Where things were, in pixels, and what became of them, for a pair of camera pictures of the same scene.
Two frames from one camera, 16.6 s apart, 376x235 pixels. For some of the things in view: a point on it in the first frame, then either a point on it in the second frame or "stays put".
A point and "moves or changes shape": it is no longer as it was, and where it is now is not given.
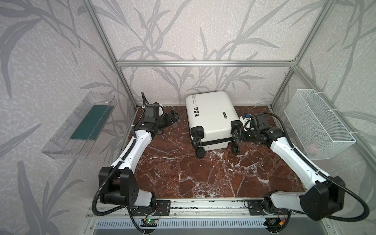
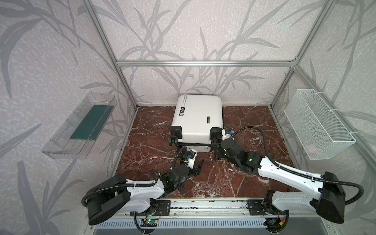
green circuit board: [149, 223] stays put
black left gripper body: [169, 118] to [193, 164]
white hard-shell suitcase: [213, 120] moves or changes shape
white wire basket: [321, 135] stays put
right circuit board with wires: [274, 224] stays put
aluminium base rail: [192, 208] stays put
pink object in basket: [311, 148] stays put
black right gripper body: [243, 136] to [219, 144]
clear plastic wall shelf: [76, 136] stays put
